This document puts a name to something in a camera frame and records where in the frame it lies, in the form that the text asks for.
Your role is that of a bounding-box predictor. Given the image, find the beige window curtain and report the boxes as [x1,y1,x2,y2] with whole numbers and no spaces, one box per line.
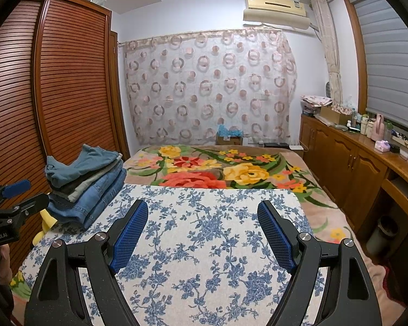
[309,0,342,106]

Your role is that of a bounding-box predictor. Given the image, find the grey folded pants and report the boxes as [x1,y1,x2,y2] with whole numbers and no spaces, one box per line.
[67,166,125,202]

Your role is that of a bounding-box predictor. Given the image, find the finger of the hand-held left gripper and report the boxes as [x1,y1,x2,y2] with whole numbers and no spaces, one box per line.
[5,193,51,217]
[0,181,32,205]

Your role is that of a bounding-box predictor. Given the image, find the teal blue shirt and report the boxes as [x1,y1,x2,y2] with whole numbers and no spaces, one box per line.
[44,143,123,189]

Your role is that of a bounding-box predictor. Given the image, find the yellow plush toy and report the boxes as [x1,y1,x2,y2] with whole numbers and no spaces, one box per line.
[33,209,59,246]

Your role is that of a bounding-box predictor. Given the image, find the grey trash bin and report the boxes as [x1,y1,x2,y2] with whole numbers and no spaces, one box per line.
[365,215,398,254]

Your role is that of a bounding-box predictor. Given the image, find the white air conditioner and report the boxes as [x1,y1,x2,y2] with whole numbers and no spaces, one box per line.
[243,0,312,32]

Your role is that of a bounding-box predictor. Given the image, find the grey window blind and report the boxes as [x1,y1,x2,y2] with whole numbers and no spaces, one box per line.
[352,0,408,134]

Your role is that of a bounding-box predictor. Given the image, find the pink bottle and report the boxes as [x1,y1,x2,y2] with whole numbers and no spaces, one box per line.
[374,113,385,140]

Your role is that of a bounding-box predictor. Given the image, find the wooden slatted wardrobe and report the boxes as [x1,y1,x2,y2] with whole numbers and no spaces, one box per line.
[0,0,130,273]

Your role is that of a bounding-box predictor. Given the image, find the colourful floral blanket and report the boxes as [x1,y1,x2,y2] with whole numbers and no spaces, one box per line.
[8,144,408,326]

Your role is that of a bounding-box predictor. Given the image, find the blue folded jeans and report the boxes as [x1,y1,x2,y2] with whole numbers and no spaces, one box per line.
[50,183,126,230]
[48,168,126,218]

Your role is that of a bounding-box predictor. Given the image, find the circle patterned curtain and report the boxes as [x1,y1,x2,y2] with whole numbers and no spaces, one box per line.
[119,29,298,145]

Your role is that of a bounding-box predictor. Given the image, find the open cardboard box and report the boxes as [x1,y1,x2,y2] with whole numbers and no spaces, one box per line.
[320,105,353,126]

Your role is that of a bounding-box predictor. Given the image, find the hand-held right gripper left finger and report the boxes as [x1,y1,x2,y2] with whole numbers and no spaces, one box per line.
[24,199,149,326]

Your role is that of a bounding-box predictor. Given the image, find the person's left hand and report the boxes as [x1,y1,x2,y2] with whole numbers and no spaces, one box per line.
[0,244,13,281]

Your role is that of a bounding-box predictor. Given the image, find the wooden cabinet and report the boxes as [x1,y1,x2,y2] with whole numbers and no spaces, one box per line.
[299,114,408,242]

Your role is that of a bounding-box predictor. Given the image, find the wooden window frame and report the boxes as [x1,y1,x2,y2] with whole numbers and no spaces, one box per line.
[340,0,370,110]

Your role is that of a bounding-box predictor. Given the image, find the stack of printed cloths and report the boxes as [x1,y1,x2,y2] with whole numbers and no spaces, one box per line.
[300,94,333,116]

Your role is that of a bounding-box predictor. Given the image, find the blue floral bed sheet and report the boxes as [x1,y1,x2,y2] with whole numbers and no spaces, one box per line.
[22,183,331,326]

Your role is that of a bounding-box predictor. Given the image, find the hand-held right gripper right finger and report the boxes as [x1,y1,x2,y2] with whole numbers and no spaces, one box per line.
[257,200,388,326]

